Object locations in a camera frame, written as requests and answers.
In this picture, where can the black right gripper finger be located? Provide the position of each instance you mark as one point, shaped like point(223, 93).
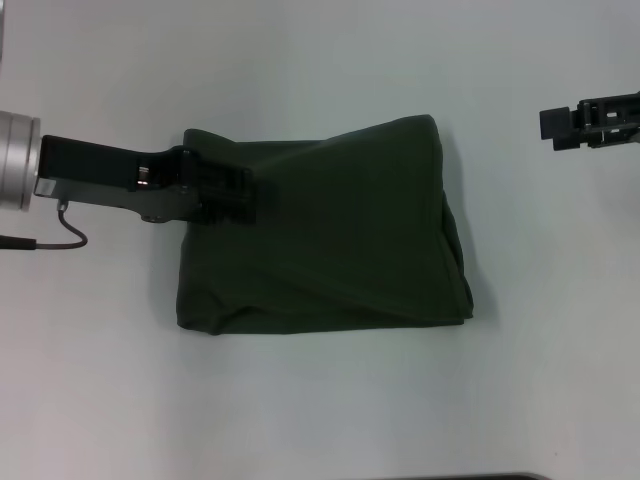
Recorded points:
point(585, 140)
point(575, 125)

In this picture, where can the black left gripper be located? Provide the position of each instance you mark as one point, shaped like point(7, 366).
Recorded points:
point(110, 177)

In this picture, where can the dark green printed t-shirt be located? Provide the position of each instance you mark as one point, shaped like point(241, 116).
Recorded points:
point(325, 230)

